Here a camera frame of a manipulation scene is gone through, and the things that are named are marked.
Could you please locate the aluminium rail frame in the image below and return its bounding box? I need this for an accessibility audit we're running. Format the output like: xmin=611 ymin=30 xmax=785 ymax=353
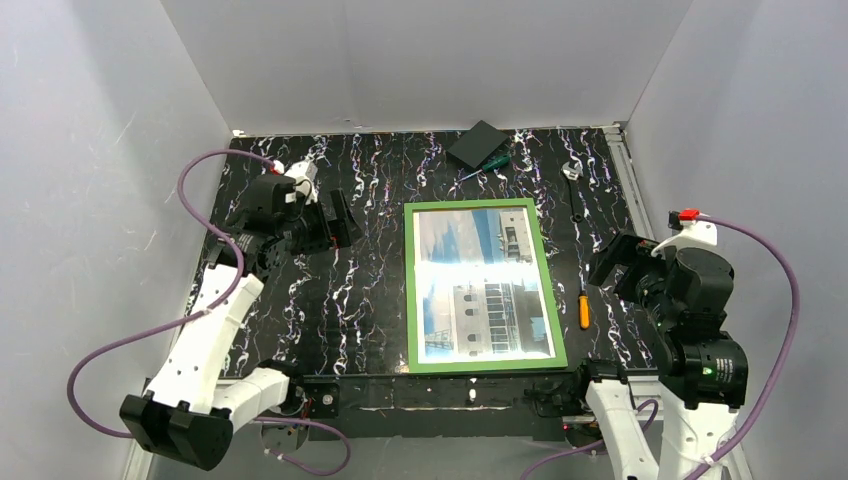
xmin=122 ymin=124 xmax=753 ymax=480

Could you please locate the green handled screwdriver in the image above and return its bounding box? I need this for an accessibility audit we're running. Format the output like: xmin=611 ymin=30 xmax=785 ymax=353
xmin=457 ymin=154 xmax=511 ymax=183

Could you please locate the black square box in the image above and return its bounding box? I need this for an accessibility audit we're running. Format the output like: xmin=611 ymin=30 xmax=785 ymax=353
xmin=447 ymin=120 xmax=508 ymax=170

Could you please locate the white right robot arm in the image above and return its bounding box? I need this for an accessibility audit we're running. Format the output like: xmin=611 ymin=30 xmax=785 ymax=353
xmin=584 ymin=231 xmax=748 ymax=479

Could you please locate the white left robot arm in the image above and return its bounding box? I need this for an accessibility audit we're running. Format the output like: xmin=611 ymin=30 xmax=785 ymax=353
xmin=119 ymin=174 xmax=362 ymax=471

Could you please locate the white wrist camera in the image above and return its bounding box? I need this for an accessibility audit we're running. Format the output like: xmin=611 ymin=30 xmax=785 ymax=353
xmin=651 ymin=209 xmax=718 ymax=258
xmin=271 ymin=160 xmax=318 ymax=204

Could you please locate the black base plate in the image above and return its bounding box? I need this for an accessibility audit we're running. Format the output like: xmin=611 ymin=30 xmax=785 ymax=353
xmin=283 ymin=369 xmax=597 ymax=441

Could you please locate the orange handled screwdriver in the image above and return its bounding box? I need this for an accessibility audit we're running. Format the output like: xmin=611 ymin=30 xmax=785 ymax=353
xmin=578 ymin=265 xmax=591 ymax=331

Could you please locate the green picture frame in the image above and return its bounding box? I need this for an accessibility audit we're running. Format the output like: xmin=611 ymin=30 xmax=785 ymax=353
xmin=403 ymin=197 xmax=570 ymax=375

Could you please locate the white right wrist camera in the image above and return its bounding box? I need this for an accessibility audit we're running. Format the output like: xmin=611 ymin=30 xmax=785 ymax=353
xmin=651 ymin=209 xmax=718 ymax=258

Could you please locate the building photo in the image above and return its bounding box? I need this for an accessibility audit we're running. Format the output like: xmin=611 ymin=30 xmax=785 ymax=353
xmin=412 ymin=207 xmax=558 ymax=365

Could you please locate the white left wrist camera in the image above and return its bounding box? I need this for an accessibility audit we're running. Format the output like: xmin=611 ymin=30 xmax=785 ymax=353
xmin=271 ymin=160 xmax=318 ymax=204

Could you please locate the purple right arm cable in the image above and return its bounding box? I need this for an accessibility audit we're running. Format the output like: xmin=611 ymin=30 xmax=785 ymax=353
xmin=519 ymin=215 xmax=802 ymax=480

